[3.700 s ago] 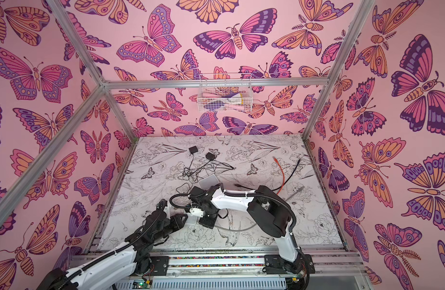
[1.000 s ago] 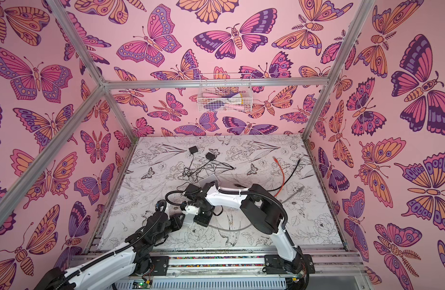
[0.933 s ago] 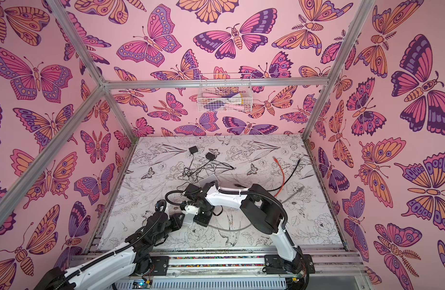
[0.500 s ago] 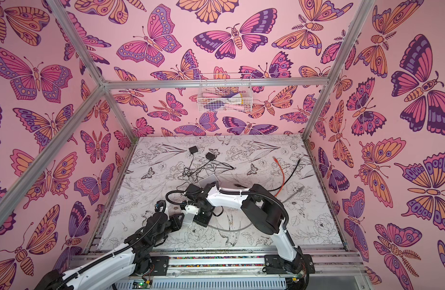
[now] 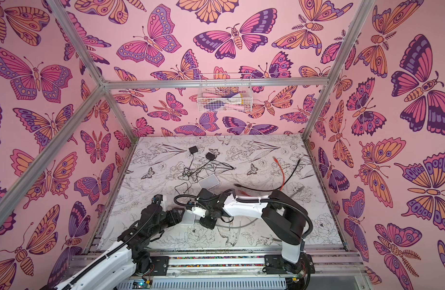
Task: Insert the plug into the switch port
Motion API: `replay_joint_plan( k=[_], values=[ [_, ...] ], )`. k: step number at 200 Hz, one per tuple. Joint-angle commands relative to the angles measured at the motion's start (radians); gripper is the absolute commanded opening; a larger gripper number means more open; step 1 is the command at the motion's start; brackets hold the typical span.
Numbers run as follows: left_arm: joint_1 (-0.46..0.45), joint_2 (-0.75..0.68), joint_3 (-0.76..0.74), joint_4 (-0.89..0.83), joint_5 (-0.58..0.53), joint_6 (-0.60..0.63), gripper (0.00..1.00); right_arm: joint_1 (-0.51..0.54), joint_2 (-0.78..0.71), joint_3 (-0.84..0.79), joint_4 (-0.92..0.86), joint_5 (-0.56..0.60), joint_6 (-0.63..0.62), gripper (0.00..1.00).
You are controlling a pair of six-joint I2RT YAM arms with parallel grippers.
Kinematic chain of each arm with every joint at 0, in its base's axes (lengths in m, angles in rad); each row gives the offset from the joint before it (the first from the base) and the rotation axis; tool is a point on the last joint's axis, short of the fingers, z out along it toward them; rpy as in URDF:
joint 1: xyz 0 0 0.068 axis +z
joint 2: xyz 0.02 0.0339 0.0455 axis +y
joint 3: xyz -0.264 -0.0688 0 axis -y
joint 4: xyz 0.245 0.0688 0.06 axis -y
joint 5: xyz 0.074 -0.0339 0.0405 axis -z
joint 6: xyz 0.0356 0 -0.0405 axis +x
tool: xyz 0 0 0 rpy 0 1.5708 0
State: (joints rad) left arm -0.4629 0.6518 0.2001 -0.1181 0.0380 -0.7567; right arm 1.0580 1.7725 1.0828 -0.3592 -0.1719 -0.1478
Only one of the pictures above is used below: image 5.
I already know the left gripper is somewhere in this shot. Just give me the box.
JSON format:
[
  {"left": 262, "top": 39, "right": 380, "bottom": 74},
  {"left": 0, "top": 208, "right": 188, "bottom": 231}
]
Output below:
[{"left": 148, "top": 207, "right": 185, "bottom": 240}]

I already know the black power cable with plug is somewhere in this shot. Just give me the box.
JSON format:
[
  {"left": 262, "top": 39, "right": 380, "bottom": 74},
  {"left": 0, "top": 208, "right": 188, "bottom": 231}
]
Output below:
[{"left": 173, "top": 161, "right": 235, "bottom": 204}]

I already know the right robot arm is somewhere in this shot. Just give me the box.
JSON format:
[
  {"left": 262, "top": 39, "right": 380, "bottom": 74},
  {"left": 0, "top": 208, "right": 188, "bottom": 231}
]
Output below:
[{"left": 188, "top": 189, "right": 313, "bottom": 274}]

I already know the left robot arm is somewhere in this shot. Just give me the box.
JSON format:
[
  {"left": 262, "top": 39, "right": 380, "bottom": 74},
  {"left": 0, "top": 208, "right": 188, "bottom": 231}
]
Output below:
[{"left": 42, "top": 195, "right": 184, "bottom": 290}]

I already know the black power adapter near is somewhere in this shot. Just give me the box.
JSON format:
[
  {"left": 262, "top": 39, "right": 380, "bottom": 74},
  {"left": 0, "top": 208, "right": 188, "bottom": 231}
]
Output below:
[{"left": 206, "top": 152, "right": 216, "bottom": 161}]

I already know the black power adapter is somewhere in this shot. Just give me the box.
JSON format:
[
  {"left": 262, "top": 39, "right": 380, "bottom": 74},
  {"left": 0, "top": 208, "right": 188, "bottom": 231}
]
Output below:
[
  {"left": 189, "top": 146, "right": 198, "bottom": 155},
  {"left": 206, "top": 152, "right": 216, "bottom": 161}
]

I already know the black power adapter far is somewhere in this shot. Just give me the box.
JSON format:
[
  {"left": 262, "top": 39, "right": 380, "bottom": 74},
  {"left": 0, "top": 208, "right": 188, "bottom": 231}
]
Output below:
[{"left": 189, "top": 146, "right": 198, "bottom": 155}]

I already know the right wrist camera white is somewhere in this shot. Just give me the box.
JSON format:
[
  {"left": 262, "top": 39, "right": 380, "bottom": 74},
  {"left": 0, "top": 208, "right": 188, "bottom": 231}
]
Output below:
[{"left": 191, "top": 206, "right": 207, "bottom": 218}]

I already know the black adapter cable tangled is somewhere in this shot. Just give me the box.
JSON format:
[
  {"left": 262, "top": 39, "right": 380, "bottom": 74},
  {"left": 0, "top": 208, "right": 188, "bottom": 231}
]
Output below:
[{"left": 179, "top": 153, "right": 209, "bottom": 183}]

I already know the front aluminium rail base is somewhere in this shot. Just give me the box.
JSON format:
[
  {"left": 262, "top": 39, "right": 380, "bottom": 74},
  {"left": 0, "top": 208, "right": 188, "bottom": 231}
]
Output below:
[{"left": 58, "top": 248, "right": 373, "bottom": 290}]

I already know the white wire basket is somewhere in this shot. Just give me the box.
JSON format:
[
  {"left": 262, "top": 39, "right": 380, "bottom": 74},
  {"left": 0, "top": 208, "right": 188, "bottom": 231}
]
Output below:
[{"left": 196, "top": 72, "right": 253, "bottom": 113}]

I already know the aluminium frame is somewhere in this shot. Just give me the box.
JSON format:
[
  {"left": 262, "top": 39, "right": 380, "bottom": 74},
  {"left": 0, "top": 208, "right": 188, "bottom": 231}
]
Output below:
[{"left": 0, "top": 1, "right": 374, "bottom": 226}]

